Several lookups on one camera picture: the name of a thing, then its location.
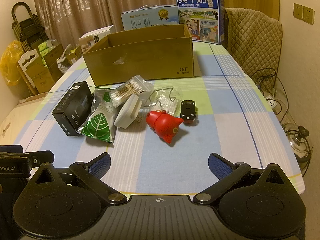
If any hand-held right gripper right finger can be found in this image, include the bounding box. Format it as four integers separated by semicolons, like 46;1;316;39
192;152;288;205

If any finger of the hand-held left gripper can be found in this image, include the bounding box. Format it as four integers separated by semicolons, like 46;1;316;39
24;150;55;167
0;145;23;153

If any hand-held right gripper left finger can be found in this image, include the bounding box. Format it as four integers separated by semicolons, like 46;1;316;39
32;152;127;205

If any green leaf print pouch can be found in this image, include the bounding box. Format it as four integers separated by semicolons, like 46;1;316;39
77;86;118;143

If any black product box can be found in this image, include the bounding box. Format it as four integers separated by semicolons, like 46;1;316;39
52;82;94;137

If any white power adapter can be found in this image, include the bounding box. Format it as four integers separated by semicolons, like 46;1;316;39
114;94;143;128

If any black toy car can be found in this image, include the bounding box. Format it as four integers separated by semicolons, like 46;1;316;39
180;99;198;125

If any red cat toy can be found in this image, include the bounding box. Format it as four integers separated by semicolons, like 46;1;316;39
146;109;184;146

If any bag of cotton swabs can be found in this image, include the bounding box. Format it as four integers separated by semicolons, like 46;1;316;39
109;75;155;108

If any clear plastic box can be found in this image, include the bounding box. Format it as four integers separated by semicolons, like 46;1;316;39
142;86;182;113

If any brown cardboard box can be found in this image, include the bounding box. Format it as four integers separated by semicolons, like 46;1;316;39
82;24;201;87

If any white power strip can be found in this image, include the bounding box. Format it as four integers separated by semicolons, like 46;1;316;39
265;94;280;109

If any open cardboard storage box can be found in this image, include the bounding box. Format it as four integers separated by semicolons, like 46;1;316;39
16;39;64;94

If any yellow plastic bag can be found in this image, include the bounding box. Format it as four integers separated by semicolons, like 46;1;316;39
0;40;25;87

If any small box with crumpled bag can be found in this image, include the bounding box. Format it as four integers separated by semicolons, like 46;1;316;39
57;44;83;74

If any stack of green packets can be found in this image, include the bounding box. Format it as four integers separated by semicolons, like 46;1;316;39
37;40;54;65

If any folded black step ladder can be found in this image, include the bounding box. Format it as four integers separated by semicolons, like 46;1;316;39
11;2;54;53

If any quilted beige chair cover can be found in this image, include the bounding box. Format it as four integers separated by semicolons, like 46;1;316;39
225;7;283;90

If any white product box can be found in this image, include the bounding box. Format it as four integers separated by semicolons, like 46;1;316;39
79;25;114;53

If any dark blue milk carton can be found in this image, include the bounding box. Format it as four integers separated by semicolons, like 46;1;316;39
175;0;225;45

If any light blue milk carton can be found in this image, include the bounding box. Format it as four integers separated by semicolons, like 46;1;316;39
121;4;180;32

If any brown patterned curtain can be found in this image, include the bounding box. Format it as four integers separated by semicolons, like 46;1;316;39
31;0;193;45

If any tangle of black cables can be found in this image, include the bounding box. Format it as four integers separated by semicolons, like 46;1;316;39
251;67;288;120

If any beige wall socket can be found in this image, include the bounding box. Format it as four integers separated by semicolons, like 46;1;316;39
293;3;304;20
302;6;314;25

